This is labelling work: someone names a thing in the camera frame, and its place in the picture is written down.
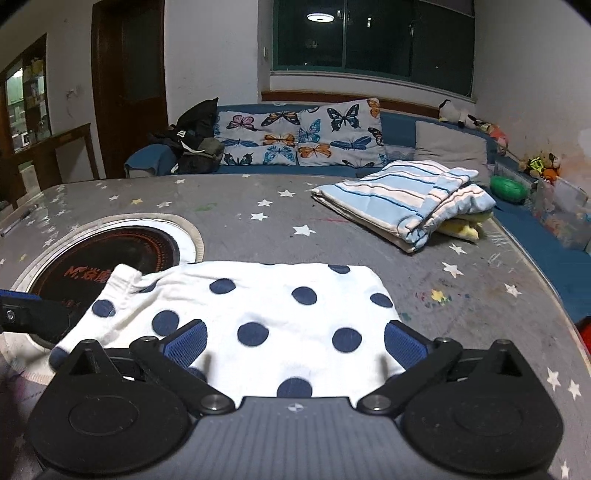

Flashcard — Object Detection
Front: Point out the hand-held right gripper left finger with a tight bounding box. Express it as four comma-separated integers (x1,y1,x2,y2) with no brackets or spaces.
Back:
55,319,235,416

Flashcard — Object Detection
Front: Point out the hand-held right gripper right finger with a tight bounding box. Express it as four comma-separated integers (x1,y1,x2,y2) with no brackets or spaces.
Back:
358,322,539,416

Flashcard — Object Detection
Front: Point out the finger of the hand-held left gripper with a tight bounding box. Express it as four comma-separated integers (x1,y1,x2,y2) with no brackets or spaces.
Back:
0,290,72,343

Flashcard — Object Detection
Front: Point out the white navy polka-dot garment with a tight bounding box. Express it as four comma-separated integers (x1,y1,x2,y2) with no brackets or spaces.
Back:
48,261,407,400

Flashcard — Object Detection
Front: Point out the black clothes pile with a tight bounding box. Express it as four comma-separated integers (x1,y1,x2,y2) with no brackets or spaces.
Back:
148,97,225,175

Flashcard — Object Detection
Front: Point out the round built-in induction cooker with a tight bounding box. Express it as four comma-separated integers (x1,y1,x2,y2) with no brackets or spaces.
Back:
0,213,205,352

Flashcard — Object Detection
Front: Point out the yellow folded cloth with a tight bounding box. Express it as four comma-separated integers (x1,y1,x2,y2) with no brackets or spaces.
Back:
436,210,488,241

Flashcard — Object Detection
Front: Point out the folded blue striped blanket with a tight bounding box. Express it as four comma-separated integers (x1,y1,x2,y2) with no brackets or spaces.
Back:
311,160,497,253

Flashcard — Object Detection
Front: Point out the grey star-print tablecloth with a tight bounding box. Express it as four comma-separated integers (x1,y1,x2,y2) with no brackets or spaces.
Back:
0,173,591,480

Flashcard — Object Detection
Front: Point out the red box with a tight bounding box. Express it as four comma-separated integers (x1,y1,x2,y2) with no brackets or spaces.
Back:
575,316,591,356

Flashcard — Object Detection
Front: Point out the green ball toy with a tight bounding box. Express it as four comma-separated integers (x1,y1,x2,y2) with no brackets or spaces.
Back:
490,175,527,204

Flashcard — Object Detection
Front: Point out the olive green bag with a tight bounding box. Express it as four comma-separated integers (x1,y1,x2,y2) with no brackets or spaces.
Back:
180,137,225,174

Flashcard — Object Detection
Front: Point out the grey pillow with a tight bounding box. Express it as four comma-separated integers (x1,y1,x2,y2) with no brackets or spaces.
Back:
414,120,491,178

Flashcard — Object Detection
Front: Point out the clear plastic toy box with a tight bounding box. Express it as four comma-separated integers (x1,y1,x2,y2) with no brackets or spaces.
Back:
531,178,591,252

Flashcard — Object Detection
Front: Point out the butterfly print pillow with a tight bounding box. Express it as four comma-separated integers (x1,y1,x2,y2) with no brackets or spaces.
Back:
298,98,386,169
215,107,305,167

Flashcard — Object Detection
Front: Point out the blue sofa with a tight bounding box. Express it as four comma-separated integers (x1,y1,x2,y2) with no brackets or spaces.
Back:
124,102,591,324

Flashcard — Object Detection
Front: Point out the yellow green plush toy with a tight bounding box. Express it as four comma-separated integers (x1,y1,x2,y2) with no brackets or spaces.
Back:
519,152,561,181

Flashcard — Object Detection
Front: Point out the wooden glass cabinet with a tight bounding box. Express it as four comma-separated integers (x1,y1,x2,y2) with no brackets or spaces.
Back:
0,32,51,153

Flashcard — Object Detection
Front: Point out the orange pink plush toy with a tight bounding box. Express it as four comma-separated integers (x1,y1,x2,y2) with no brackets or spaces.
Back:
480,121,509,144

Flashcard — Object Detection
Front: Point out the white black plush toy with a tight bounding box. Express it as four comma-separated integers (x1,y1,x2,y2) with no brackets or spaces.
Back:
438,99,481,130

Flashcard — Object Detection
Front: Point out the dark wooden door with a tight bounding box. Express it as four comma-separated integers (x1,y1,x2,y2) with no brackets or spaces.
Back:
91,0,168,178

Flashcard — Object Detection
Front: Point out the dark window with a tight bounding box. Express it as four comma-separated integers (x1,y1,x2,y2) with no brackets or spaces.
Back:
270,0,476,97

